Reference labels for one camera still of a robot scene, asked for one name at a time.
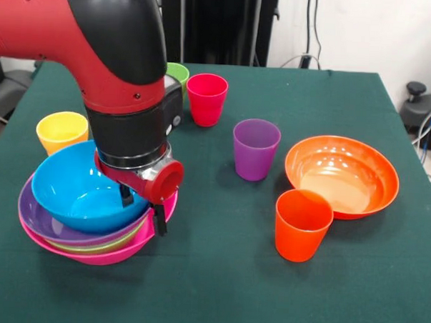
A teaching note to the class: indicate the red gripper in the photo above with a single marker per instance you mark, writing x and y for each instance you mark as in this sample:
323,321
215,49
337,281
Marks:
168,182

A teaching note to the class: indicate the black plug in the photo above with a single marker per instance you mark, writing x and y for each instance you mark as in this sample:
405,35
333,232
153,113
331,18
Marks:
305,61

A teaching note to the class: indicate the pink bowl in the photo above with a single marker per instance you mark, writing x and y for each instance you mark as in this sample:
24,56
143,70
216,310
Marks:
107,260

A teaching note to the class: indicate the dark green tablecloth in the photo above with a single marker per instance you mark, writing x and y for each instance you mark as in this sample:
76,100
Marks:
357,282

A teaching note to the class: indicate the black equipment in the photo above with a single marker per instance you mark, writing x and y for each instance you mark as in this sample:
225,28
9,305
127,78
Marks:
11,84

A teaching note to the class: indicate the green bowl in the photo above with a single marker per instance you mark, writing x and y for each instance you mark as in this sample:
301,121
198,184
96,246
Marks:
101,248

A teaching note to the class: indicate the yellow cup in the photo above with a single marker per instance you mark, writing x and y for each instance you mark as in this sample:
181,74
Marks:
61,133

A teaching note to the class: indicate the purple cup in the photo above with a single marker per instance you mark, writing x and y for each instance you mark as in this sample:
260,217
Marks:
255,159

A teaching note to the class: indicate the blue bowl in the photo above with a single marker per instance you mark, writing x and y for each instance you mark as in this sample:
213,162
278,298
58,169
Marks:
74,191

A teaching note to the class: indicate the purple bowl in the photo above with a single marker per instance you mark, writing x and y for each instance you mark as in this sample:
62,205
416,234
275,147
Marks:
37,218

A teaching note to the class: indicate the green cup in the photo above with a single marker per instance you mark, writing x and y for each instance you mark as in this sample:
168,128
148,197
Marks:
178,72

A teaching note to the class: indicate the red cup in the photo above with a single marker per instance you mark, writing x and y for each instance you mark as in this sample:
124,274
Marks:
206,104

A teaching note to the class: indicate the orange cup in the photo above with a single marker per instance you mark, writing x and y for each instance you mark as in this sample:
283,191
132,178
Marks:
299,236

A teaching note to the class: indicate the orange bowl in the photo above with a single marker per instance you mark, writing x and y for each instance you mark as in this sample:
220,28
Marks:
343,174

